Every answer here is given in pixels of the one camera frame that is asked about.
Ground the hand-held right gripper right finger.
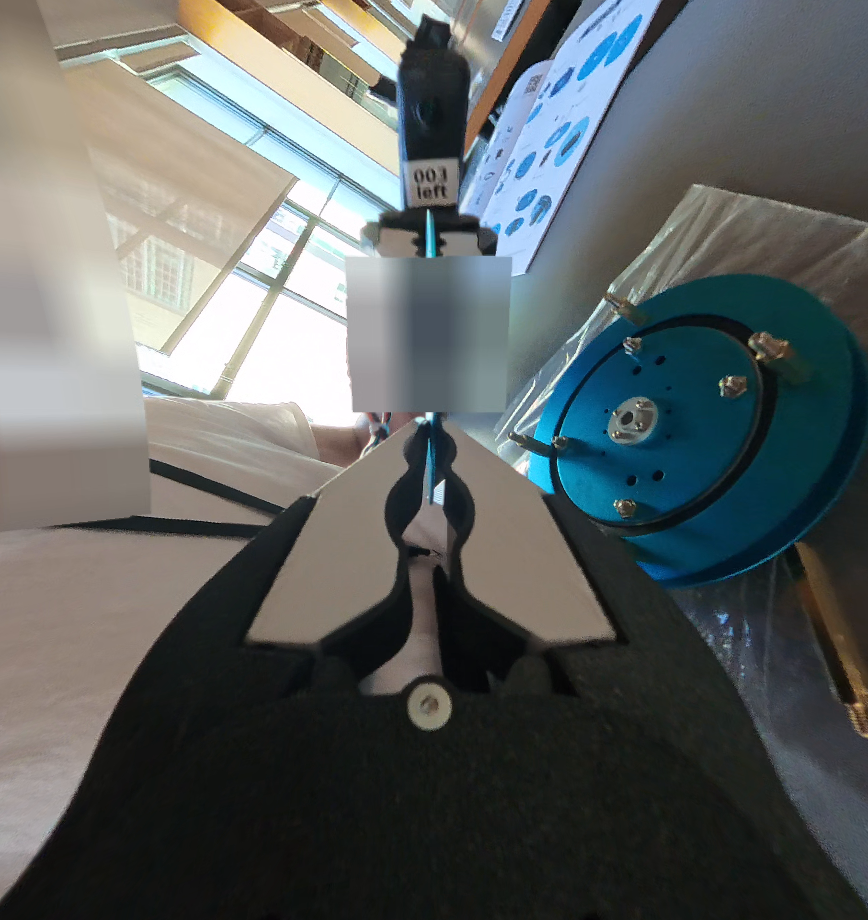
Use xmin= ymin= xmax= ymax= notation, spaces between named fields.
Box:
xmin=434 ymin=420 xmax=618 ymax=648

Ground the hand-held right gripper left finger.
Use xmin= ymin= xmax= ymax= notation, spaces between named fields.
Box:
xmin=246 ymin=420 xmax=431 ymax=651

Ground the teal disc with servo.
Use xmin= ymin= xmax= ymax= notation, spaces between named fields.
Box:
xmin=423 ymin=208 xmax=439 ymax=506

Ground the red white black servo cable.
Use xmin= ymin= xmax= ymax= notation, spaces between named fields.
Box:
xmin=361 ymin=412 xmax=400 ymax=455

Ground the blue round metal base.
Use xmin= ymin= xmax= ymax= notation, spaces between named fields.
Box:
xmin=509 ymin=273 xmax=868 ymax=590

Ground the brass hex standoff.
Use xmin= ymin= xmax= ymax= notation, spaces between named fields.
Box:
xmin=793 ymin=542 xmax=868 ymax=741

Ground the large clear plastic bag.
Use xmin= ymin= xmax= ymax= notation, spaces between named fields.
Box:
xmin=495 ymin=183 xmax=868 ymax=920

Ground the person's left forearm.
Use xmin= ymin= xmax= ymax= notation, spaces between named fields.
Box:
xmin=310 ymin=423 xmax=368 ymax=466

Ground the wood-edged grey desk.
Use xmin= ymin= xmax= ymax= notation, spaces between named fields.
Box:
xmin=463 ymin=0 xmax=557 ymax=145

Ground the printed instruction leaflet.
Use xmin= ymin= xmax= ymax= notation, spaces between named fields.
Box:
xmin=473 ymin=0 xmax=665 ymax=276

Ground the bright window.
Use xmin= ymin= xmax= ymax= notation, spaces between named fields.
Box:
xmin=111 ymin=72 xmax=406 ymax=425

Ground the black strap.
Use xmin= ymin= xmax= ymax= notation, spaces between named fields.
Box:
xmin=49 ymin=460 xmax=287 ymax=540

